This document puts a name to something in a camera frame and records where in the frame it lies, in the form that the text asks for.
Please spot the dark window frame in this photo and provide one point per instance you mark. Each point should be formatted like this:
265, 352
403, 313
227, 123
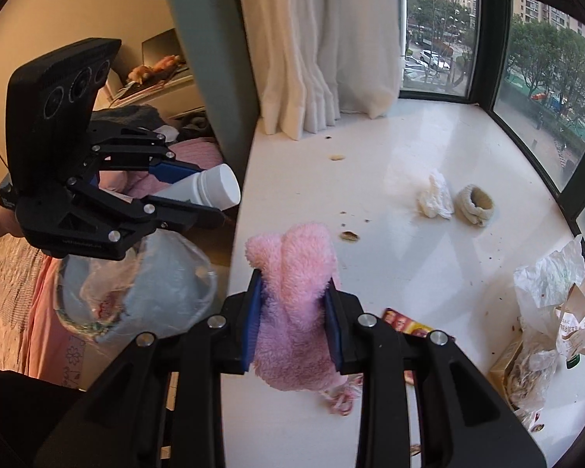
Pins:
494, 34

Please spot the bin with clear liner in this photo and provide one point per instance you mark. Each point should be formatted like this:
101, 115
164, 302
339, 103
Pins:
165, 278

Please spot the white parked car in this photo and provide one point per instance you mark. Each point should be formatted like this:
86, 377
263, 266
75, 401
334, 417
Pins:
433, 59

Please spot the white curtain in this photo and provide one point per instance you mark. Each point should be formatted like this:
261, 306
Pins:
312, 34

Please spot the pink blanket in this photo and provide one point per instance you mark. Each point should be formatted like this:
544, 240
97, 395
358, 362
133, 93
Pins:
199, 148

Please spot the white desk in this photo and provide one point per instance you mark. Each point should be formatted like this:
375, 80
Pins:
175, 92

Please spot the pink bed sheet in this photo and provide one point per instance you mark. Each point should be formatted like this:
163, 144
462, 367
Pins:
19, 312

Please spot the crumpled white tissue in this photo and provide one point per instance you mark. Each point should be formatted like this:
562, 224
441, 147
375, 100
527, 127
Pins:
436, 197

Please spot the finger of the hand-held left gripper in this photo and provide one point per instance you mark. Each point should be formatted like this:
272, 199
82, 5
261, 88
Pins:
168, 170
175, 214

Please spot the rolled beige sock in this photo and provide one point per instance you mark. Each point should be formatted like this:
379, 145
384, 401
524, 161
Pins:
470, 212

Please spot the crumpled white plastic bag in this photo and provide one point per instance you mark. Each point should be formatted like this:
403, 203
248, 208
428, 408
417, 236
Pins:
548, 278

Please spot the white plastic bottle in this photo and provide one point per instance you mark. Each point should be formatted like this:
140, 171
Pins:
214, 187

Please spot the orange plush toys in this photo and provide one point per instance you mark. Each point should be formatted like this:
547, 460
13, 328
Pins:
158, 66

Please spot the person's black clothing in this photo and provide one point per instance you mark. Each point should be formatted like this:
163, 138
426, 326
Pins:
14, 414

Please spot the red snack wrapper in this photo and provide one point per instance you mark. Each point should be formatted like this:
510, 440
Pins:
402, 322

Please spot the brown nut shell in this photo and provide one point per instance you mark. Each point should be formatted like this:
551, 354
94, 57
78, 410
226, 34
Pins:
349, 236

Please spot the dark grey clothing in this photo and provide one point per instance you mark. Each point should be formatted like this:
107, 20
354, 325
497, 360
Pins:
126, 114

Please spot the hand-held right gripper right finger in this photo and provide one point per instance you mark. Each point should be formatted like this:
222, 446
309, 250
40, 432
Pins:
332, 334

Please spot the dark framed board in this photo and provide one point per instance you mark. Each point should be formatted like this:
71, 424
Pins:
161, 46

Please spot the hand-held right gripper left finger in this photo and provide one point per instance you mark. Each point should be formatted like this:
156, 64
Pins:
251, 324

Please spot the paper bag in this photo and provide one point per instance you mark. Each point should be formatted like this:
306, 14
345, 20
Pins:
579, 326

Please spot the pink fluffy sock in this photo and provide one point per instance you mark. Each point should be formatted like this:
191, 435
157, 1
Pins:
292, 292

